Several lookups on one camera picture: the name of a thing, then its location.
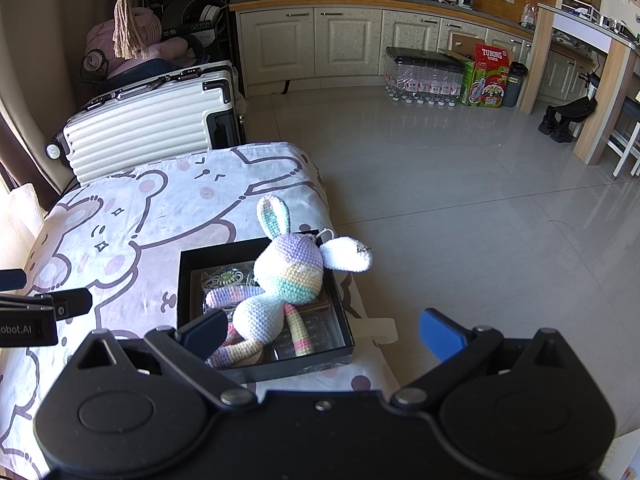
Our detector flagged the clear plastic box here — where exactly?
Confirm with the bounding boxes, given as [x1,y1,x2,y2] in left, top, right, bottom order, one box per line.
[272,305,346,361]

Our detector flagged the pink padded bag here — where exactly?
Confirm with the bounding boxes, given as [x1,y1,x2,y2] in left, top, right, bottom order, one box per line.
[82,7,199,84]

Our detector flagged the round black fan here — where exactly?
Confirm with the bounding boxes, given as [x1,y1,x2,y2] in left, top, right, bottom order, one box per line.
[162,0,224,31]

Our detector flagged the bear printed blanket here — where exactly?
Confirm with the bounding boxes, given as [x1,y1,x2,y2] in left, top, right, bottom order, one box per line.
[0,140,401,480]

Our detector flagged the black trash bin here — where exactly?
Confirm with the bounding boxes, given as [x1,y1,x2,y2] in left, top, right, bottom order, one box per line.
[501,61,530,109]

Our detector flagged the black cardboard box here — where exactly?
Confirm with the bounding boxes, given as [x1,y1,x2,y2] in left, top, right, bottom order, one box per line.
[177,233,356,385]

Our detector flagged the green red drink carton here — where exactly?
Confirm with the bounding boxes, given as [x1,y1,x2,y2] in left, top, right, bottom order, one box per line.
[438,33,516,110]

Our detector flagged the wooden bar counter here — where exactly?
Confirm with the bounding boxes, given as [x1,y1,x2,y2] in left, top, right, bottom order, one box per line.
[520,2,640,166]

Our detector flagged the white chair frame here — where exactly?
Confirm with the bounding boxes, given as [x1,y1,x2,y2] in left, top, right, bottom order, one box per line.
[606,97,640,180]

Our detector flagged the beige macrame fringe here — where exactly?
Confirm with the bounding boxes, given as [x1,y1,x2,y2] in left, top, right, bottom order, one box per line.
[58,0,161,60]

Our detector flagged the pastel crochet bunny toy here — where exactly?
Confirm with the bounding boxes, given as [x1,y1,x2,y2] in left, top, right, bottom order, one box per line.
[203,194,374,369]

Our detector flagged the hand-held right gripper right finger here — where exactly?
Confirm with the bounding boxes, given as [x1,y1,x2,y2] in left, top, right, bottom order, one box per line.
[389,307,571,409]

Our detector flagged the clear bag of cream cords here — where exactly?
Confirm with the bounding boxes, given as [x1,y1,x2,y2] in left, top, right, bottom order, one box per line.
[192,264,259,294]

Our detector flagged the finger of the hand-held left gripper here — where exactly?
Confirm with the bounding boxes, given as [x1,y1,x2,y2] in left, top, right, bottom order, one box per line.
[0,287,94,320]
[0,268,27,292]

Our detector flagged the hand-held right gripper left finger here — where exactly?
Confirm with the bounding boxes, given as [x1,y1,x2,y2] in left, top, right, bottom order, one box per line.
[74,307,259,409]

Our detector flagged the red playing card box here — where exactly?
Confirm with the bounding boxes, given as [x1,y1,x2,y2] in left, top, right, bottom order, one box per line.
[300,287,335,317]

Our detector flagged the cream ribbed suitcase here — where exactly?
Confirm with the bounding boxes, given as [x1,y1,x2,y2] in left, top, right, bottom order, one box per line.
[45,59,247,185]

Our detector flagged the cream kitchen cabinets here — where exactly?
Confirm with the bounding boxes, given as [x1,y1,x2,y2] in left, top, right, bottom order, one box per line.
[229,0,596,101]

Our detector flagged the pack of water bottles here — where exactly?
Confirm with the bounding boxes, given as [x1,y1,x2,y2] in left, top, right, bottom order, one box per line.
[383,45,464,109]

